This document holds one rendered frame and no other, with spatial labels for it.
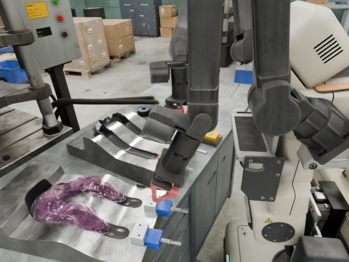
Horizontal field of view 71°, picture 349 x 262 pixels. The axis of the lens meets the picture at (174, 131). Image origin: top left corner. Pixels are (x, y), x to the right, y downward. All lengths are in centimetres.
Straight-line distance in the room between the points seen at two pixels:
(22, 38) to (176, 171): 93
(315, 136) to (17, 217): 78
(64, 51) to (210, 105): 121
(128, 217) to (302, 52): 62
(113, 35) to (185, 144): 498
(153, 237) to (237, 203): 133
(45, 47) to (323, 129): 132
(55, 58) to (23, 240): 99
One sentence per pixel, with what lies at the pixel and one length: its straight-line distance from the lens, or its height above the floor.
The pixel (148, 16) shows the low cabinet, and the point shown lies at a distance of 783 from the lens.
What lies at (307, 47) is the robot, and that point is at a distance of 60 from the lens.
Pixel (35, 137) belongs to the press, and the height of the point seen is 78.
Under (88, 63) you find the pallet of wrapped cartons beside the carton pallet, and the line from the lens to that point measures 474.
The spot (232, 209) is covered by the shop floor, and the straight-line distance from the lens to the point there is 193.
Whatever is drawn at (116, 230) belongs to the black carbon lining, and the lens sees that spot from 77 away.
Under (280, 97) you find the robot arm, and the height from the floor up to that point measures 127.
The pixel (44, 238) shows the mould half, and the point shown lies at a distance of 77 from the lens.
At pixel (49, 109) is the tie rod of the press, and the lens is 138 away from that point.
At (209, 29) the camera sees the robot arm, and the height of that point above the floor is 138.
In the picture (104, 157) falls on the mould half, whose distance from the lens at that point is 101.
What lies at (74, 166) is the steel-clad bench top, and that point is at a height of 80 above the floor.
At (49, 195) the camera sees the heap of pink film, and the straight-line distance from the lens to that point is 88.
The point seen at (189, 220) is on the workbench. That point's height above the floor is 46.
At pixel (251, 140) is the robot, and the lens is 74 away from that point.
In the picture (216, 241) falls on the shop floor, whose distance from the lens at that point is 175.
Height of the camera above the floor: 145
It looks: 32 degrees down
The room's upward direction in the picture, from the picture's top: 3 degrees counter-clockwise
